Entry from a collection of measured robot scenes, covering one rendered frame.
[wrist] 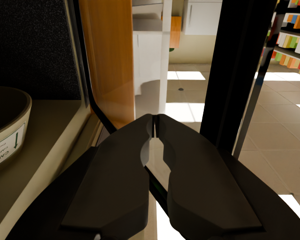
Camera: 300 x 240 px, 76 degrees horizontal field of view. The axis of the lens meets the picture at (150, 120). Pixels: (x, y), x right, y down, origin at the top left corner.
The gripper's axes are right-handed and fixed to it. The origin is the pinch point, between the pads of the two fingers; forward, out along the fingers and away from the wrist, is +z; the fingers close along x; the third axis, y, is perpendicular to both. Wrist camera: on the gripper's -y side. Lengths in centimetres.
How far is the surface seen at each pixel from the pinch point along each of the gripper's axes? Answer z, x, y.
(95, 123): 20.0, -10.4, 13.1
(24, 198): 1.1, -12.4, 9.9
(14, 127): 5.0, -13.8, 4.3
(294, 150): 162, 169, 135
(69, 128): 13.2, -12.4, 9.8
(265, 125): 215, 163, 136
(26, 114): 7.5, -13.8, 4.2
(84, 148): 12.5, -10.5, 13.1
